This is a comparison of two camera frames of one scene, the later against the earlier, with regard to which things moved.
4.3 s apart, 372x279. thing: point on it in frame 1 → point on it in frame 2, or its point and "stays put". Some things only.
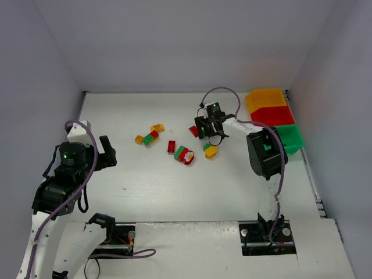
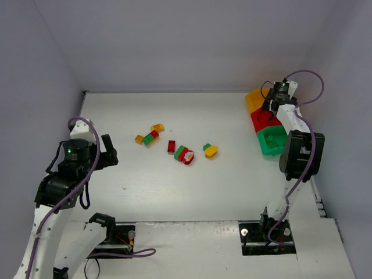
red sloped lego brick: [195, 131] → [264, 117]
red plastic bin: [273, 115] stays put
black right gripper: [207, 125] → [271, 105]
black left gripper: [102, 158] stays put
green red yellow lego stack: [149, 138] stays put
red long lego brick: [171, 146] stays put
